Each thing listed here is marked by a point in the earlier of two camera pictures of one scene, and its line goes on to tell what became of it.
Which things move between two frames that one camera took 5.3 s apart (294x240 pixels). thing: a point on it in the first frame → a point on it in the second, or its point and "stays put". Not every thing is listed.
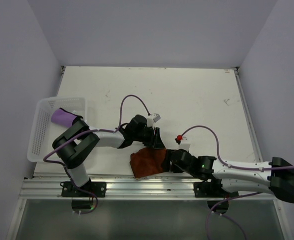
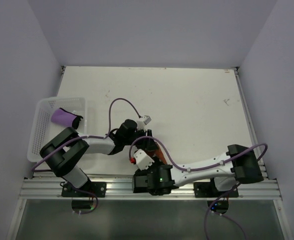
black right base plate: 212,189 stays put
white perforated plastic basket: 43,132 stays put
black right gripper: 166,165 → 144,171
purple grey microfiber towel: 62,117 stays put
